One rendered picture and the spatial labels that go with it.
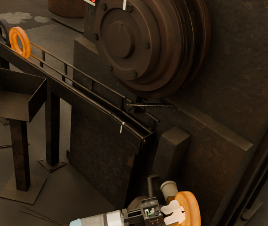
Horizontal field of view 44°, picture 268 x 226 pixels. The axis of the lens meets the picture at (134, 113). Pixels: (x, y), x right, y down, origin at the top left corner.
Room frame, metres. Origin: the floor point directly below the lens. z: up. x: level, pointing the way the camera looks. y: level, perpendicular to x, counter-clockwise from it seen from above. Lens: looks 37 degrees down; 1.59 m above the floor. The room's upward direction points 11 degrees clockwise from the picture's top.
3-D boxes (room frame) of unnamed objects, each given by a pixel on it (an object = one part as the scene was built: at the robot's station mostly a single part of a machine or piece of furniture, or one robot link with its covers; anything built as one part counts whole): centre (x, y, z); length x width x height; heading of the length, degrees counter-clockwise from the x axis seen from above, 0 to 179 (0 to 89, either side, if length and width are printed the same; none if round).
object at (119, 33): (1.03, 0.08, 1.11); 0.28 x 0.06 x 0.28; 52
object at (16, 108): (1.21, 0.58, 0.36); 0.26 x 0.20 x 0.72; 87
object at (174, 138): (0.97, -0.17, 0.68); 0.11 x 0.08 x 0.24; 142
